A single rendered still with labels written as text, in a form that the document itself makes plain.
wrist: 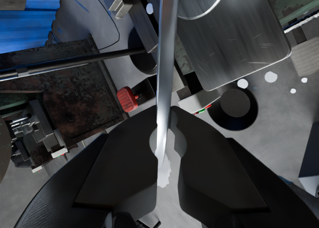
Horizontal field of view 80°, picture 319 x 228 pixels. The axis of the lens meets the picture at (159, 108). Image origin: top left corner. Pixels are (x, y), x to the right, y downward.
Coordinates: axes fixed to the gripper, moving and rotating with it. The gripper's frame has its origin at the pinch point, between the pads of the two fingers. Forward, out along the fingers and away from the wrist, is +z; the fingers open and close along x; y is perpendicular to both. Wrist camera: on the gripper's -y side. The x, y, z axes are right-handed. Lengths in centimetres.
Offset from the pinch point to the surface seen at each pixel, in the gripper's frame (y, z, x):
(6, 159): 75, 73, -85
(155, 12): -5.0, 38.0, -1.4
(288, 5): -7.4, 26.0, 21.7
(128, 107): 19.5, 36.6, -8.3
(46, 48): 28, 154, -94
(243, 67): 1.2, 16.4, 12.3
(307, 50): 6, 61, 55
